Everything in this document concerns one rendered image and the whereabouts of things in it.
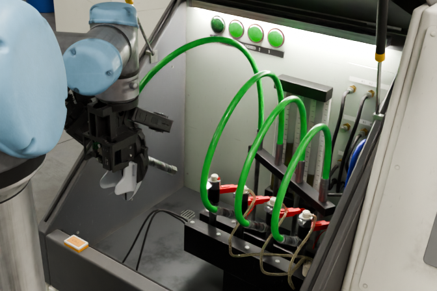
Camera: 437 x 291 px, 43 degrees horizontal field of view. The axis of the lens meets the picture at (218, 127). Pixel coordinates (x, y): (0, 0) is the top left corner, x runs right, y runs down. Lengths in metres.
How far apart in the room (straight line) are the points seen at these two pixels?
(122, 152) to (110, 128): 0.05
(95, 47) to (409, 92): 0.59
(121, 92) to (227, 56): 0.66
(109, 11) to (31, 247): 0.46
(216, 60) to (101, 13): 0.72
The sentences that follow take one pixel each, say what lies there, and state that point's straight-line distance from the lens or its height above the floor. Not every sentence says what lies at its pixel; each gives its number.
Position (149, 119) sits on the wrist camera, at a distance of 0.98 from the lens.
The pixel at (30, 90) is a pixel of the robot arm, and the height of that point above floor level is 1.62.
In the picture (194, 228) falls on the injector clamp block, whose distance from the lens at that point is 1.35.
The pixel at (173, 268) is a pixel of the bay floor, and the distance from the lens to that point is 1.47.
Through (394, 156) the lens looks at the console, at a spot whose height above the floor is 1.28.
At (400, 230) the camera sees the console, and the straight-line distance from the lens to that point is 1.13.
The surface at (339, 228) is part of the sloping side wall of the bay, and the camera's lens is 1.12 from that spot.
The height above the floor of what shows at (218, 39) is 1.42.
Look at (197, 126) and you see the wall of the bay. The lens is 1.66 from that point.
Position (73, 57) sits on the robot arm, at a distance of 0.77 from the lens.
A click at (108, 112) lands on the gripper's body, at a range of 0.91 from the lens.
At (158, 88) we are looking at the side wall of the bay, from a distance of 1.54.
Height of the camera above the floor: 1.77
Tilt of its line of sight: 26 degrees down
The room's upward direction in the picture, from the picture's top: 2 degrees clockwise
